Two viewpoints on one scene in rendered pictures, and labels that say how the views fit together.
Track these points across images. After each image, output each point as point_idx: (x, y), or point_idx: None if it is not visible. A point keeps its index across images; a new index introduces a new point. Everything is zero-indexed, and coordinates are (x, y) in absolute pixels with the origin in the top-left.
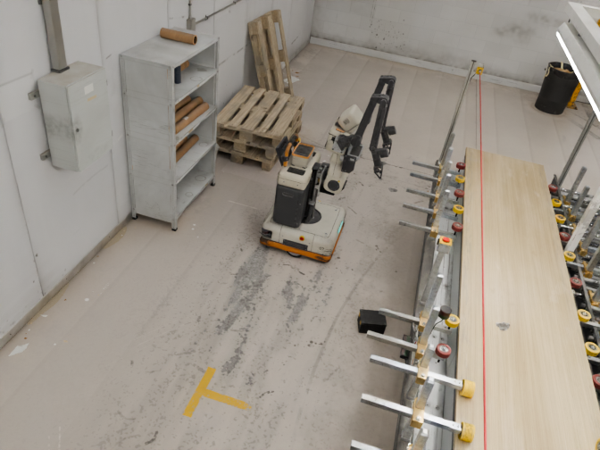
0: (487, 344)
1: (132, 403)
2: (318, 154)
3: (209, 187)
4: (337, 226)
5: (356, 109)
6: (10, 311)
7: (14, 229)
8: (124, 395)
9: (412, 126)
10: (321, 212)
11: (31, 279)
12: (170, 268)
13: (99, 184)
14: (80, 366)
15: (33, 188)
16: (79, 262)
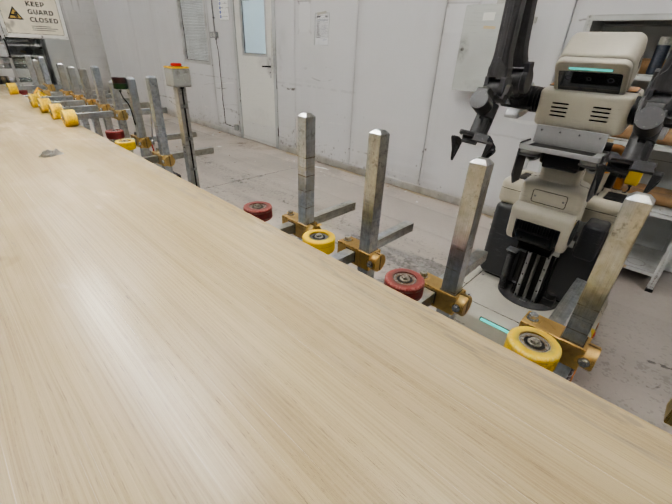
0: (66, 143)
1: (315, 201)
2: (618, 204)
3: (636, 286)
4: (495, 317)
5: (615, 35)
6: (396, 166)
7: (419, 115)
8: (322, 200)
9: None
10: (539, 312)
11: (415, 162)
12: (448, 232)
13: (506, 150)
14: (355, 194)
15: (443, 97)
16: (454, 196)
